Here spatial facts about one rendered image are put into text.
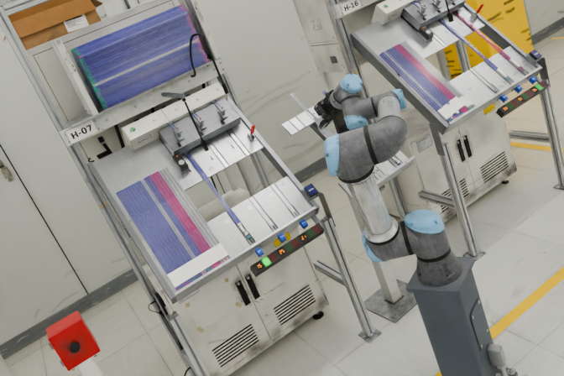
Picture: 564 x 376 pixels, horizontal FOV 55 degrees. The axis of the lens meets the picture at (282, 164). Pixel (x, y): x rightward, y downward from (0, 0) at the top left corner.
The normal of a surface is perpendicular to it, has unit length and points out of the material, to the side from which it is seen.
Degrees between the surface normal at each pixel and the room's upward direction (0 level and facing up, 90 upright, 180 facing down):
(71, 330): 90
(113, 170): 44
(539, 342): 0
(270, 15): 90
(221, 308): 90
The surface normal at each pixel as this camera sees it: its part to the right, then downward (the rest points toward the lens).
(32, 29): 0.44, -0.03
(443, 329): -0.52, 0.47
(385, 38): 0.07, -0.53
